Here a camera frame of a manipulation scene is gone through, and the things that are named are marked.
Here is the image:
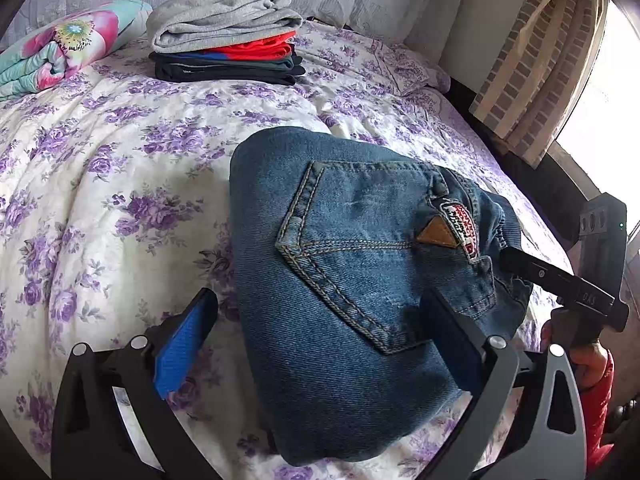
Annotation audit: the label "brick pattern curtain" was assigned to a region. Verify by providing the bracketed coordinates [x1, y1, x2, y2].
[470, 0, 612, 169]

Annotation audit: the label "person's right hand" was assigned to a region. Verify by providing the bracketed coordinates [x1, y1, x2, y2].
[541, 320, 609, 389]

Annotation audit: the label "blue denim pants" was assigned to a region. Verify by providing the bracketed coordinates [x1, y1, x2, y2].
[229, 127, 534, 467]

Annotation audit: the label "folded blue garment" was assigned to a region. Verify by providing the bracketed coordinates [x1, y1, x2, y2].
[165, 50, 232, 61]

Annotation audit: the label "purple floral bedspread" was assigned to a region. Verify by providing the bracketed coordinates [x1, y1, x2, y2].
[0, 20, 576, 480]

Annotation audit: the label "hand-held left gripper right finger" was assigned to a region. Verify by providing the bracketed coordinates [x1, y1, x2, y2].
[415, 287, 587, 480]

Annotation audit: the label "folded teal garment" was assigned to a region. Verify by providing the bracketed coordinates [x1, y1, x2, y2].
[200, 55, 297, 74]

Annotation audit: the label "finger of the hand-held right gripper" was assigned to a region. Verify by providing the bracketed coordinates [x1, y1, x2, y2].
[500, 246, 576, 296]

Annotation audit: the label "grey folded sweatshirt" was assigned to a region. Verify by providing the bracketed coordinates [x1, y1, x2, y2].
[146, 0, 304, 55]

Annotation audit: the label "person's right forearm red sleeve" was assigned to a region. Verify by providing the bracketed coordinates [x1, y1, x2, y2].
[579, 350, 617, 472]

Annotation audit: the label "wooden bed frame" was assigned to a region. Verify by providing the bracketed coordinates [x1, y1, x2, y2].
[447, 74, 603, 263]

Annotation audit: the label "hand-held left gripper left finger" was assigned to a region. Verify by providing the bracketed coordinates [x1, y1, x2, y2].
[50, 286, 221, 480]

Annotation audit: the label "colourful flower print blanket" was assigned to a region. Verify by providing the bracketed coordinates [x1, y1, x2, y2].
[0, 0, 154, 102]

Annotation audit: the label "bright window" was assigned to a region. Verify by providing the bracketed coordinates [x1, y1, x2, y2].
[552, 0, 640, 261]

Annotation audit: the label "folded red garment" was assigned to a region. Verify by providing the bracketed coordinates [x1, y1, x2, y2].
[212, 31, 297, 61]

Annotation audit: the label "folded navy striped garment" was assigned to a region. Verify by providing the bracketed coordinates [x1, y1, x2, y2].
[151, 52, 307, 87]

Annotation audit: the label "purple floral pillow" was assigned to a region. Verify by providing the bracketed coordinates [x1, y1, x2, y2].
[367, 39, 452, 97]

